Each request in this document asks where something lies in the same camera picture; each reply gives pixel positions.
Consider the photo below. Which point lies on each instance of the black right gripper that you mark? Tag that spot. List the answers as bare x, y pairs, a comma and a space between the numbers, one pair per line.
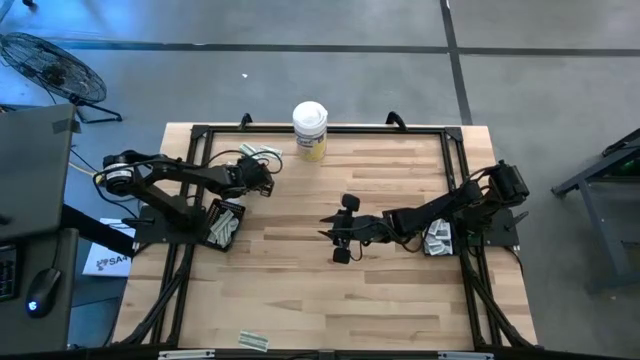
367, 229

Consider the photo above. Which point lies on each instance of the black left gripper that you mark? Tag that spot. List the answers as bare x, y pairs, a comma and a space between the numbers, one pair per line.
250, 176

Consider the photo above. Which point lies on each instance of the green white bandage strip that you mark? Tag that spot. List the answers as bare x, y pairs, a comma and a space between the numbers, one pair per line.
220, 220
253, 341
270, 150
214, 236
229, 231
247, 148

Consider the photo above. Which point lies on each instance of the black perforated plastic tray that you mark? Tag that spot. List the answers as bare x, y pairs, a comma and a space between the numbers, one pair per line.
425, 253
240, 212

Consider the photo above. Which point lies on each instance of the white alcohol prep pad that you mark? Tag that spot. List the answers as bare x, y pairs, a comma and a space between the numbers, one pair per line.
441, 228
436, 246

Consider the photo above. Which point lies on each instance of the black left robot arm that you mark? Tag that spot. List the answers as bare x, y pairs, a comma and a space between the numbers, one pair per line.
195, 175

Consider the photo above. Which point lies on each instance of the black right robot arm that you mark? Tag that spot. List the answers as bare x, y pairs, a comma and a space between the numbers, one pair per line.
440, 205

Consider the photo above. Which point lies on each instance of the white lid yellow wipes canister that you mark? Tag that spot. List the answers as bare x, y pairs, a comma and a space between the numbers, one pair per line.
310, 135

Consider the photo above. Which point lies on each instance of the black desk support bar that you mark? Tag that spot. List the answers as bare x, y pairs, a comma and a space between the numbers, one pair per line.
95, 232

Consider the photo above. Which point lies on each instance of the white printed paper sheet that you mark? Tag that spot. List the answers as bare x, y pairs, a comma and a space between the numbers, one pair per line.
107, 262

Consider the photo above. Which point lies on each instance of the white edge strip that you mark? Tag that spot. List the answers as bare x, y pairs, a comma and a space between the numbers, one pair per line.
185, 354
465, 355

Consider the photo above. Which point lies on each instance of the grey tape piece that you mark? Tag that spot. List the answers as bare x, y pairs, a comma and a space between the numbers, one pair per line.
66, 126

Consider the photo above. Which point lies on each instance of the dark grey computer monitor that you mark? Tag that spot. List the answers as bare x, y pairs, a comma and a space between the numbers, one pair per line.
30, 170

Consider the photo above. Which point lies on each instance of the black floor fan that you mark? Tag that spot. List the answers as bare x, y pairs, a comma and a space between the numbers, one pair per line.
52, 70

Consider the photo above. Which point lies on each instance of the black computer mouse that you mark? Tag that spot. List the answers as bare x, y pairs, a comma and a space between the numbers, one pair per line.
42, 292

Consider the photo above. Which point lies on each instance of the dark grey desk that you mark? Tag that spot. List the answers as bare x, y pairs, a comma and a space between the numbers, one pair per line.
50, 335

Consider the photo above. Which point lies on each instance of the black keyboard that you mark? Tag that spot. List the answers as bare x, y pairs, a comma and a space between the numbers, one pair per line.
7, 275

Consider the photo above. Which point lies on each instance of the black caster wheel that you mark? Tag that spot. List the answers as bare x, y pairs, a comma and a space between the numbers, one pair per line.
29, 2

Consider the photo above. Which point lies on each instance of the black metal cart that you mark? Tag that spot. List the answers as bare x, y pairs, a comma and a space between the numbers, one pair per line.
625, 240

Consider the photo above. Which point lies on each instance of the black metal table frame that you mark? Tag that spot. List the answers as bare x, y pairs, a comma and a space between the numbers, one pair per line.
350, 129

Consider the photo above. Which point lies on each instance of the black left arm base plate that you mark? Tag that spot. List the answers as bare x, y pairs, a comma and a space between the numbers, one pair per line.
145, 232

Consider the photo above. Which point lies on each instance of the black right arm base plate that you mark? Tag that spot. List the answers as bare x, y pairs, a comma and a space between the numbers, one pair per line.
505, 232

